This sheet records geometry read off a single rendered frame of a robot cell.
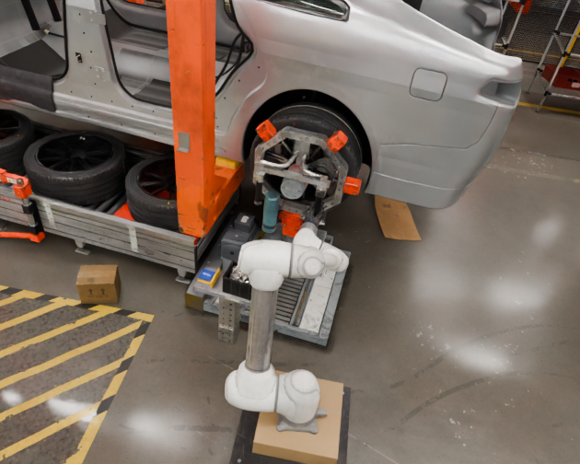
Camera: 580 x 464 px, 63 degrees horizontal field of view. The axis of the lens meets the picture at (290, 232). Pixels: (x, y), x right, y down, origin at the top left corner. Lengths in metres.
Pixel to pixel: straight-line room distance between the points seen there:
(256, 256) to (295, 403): 0.65
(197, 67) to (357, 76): 0.85
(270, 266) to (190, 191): 1.02
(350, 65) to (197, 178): 0.98
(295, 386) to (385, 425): 0.90
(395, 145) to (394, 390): 1.39
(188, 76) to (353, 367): 1.84
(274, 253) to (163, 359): 1.36
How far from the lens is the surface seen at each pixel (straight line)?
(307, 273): 1.70
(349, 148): 2.71
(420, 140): 2.72
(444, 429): 2.89
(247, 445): 2.29
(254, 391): 2.02
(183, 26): 2.23
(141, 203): 3.14
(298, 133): 2.63
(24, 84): 3.68
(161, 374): 2.84
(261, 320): 1.85
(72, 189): 3.45
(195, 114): 2.36
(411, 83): 2.59
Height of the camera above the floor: 2.36
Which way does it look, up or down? 40 degrees down
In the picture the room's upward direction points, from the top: 8 degrees clockwise
